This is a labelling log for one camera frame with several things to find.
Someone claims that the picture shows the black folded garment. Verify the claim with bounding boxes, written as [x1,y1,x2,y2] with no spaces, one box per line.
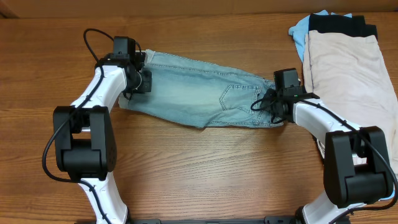
[308,14,378,40]

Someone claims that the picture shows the beige folded garment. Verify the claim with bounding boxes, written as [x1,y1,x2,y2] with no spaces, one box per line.
[303,30,397,171]

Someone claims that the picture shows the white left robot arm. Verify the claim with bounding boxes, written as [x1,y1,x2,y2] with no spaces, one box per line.
[53,51,152,223]

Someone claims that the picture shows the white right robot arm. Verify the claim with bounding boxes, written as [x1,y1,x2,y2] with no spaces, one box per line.
[261,89,397,223]

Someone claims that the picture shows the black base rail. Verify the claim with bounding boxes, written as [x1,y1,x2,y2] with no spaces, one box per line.
[127,216,305,224]

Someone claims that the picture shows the light blue folded garment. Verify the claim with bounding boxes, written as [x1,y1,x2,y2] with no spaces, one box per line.
[289,10,352,62]

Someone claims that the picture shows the light blue denim jeans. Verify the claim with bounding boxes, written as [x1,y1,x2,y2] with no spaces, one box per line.
[119,49,275,128]

